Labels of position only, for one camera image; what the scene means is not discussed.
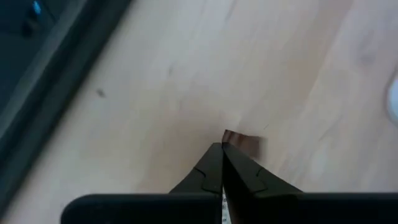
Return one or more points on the black aluminium table frame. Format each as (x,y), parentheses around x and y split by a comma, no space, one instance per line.
(46,102)

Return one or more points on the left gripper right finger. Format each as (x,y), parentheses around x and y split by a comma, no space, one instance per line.
(295,208)

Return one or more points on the white plastic bin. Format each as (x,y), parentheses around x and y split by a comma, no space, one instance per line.
(394,99)

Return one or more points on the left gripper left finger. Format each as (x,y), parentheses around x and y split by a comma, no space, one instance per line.
(155,208)

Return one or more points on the brown snack bar wrapper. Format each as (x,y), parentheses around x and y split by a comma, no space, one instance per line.
(245,143)

